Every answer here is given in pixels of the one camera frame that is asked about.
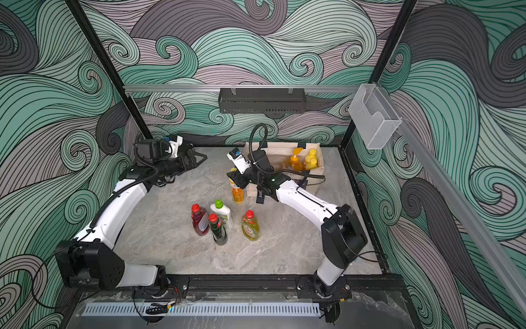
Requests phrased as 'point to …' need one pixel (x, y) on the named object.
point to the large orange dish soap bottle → (296, 165)
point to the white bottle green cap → (222, 210)
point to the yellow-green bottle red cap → (251, 228)
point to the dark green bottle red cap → (218, 231)
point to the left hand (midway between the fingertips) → (199, 157)
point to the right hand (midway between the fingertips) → (230, 171)
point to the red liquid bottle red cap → (200, 219)
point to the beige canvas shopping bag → (277, 153)
